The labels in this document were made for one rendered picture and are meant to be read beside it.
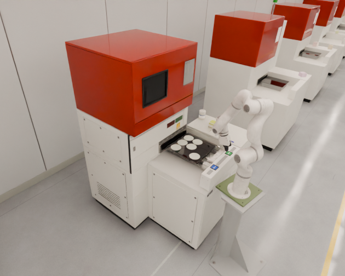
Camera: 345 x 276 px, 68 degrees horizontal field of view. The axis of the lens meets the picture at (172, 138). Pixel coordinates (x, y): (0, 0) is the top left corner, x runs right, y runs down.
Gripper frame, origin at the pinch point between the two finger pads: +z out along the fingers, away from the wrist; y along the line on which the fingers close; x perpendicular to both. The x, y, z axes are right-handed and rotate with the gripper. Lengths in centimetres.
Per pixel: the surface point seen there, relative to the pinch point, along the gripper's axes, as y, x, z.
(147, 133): -49, -41, -31
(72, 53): -90, -55, -107
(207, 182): 2.8, -36.8, 8.4
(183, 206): -22, -48, 37
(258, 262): 29, -22, 112
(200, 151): -26.4, -4.7, 5.8
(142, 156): -54, -51, -12
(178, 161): -39.7, -23.8, 7.8
